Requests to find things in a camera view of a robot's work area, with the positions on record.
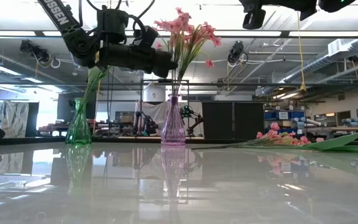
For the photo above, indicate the black tripod stand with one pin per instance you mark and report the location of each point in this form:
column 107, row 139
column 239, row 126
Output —
column 26, row 141

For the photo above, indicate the leaf patterned curtain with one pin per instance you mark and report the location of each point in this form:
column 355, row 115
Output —
column 11, row 118

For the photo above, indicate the large silver air duct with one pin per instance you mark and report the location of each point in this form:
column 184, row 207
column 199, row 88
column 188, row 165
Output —
column 315, row 63

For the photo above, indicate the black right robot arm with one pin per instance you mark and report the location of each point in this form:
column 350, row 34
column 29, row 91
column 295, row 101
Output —
column 331, row 4

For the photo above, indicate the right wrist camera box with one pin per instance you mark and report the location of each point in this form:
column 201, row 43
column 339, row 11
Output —
column 253, row 18

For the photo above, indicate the white glossy table sheet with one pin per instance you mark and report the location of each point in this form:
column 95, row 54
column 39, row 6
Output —
column 104, row 202

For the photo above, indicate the black artificial tulip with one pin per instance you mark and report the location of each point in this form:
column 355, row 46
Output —
column 101, row 74

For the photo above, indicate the ceiling light bar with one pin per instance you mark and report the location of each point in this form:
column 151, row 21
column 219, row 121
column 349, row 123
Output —
column 26, row 33

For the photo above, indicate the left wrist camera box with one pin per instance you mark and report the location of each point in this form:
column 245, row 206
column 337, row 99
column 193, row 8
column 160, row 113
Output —
column 148, row 35

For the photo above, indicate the purple glass vase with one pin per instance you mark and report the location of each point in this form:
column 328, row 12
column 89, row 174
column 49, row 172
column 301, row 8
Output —
column 173, row 130

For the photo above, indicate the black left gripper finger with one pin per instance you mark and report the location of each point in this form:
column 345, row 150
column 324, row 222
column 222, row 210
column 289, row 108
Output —
column 165, row 56
column 166, row 70

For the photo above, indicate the green glass vase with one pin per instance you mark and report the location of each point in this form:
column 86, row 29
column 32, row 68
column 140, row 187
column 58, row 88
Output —
column 78, row 130

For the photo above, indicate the black cabinet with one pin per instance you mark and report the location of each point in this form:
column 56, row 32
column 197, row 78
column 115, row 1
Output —
column 232, row 119

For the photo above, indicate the blue storage bins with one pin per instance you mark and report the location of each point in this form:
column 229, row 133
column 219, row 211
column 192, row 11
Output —
column 283, row 115

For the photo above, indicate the black background robot arm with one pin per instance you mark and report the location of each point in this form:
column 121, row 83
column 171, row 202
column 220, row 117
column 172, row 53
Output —
column 146, row 124
column 194, row 119

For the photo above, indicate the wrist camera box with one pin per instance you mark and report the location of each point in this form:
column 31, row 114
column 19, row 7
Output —
column 148, row 35
column 253, row 18

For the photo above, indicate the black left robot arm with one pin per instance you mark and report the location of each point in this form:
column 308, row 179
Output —
column 59, row 15

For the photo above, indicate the white cylindrical tank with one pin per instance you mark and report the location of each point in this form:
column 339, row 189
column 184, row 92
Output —
column 154, row 93

